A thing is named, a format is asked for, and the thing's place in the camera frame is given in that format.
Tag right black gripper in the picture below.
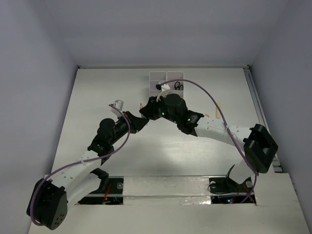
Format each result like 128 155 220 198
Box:
140 93 180 124

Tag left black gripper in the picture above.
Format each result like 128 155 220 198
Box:
108 111 147 145

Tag black handled scissors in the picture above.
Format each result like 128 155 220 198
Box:
174 81 184 91

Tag cream glue stick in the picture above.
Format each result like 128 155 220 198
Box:
215 102 221 119

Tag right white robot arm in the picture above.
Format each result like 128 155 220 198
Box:
139 94 278 191

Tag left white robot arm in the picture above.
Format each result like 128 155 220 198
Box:
26 111 149 230

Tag white organizer right column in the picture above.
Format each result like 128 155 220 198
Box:
167 71 184 98

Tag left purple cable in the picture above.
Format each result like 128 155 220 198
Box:
30 104 132 226

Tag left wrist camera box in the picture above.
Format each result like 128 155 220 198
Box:
109 99 124 117

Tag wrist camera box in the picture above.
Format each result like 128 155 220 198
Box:
109 99 124 117
156 82 171 102

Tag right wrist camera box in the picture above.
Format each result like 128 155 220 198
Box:
156 82 171 102

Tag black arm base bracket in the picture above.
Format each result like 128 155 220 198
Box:
207 167 253 195

